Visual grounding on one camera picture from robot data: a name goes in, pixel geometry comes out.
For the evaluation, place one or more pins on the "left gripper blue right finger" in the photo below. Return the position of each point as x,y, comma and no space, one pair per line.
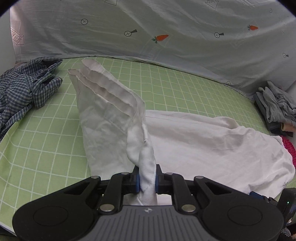
176,187

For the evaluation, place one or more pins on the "grey folded garment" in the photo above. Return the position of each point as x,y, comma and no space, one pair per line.
279,105

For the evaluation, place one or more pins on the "grey carrot print quilt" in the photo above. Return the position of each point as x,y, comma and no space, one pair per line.
243,44

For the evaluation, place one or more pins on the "blue plaid shirt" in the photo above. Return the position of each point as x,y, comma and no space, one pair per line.
29,85

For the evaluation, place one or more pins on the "dark teal folded garment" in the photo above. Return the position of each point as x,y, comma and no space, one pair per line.
274,128

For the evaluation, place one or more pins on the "white garment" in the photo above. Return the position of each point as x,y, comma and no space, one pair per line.
120,134

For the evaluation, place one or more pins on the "red patterned cloth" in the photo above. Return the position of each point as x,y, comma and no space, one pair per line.
290,148

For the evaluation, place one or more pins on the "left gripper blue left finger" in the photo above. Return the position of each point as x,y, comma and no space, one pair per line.
116,188

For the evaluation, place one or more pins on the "beige folded garment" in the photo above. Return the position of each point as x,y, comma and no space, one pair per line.
285,127

